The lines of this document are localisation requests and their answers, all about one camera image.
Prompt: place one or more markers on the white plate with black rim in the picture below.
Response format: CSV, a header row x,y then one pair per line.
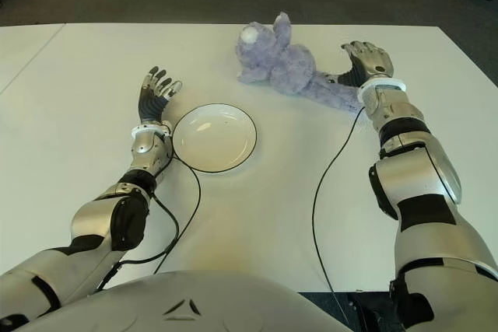
x,y
214,138

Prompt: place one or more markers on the grey robot torso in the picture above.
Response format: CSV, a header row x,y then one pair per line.
x,y
186,301

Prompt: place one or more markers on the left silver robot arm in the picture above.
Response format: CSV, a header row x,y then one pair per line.
x,y
97,213

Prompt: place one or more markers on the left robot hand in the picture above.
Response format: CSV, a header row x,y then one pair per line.
x,y
151,104

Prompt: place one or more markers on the purple plush doll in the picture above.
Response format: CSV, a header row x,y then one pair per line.
x,y
280,63

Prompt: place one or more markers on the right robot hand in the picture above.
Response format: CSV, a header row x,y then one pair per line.
x,y
373,61

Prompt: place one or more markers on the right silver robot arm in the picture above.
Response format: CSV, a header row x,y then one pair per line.
x,y
416,176

